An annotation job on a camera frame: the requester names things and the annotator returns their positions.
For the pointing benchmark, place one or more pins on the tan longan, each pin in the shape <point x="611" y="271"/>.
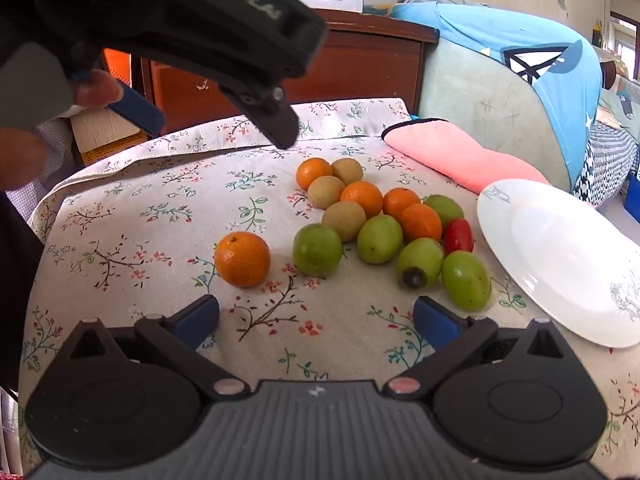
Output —
<point x="343" y="219"/>
<point x="326" y="192"/>
<point x="348" y="170"/>

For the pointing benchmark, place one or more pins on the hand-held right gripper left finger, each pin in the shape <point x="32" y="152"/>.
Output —
<point x="197" y="317"/>

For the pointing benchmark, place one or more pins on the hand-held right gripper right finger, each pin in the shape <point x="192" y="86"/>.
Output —
<point x="437" y="322"/>

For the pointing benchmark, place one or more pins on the houndstooth sofa cover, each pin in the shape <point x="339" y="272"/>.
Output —
<point x="605" y="160"/>

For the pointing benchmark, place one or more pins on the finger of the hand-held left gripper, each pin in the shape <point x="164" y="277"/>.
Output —
<point x="142" y="115"/>
<point x="277" y="125"/>

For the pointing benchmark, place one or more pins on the pink towel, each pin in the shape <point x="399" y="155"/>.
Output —
<point x="450" y="155"/>

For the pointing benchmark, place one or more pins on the floral tablecloth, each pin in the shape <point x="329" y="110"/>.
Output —
<point x="150" y="240"/>

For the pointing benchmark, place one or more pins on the brown wooden headboard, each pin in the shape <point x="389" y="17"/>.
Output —
<point x="360" y="60"/>

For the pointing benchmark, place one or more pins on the blue shark pillow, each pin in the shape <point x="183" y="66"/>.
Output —
<point x="475" y="30"/>

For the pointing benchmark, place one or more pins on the white plate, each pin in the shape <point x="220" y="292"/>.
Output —
<point x="560" y="255"/>

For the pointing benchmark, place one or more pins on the person's left hand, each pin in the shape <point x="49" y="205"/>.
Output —
<point x="95" y="90"/>

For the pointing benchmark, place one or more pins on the red cherry tomato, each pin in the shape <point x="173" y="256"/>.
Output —
<point x="458" y="236"/>

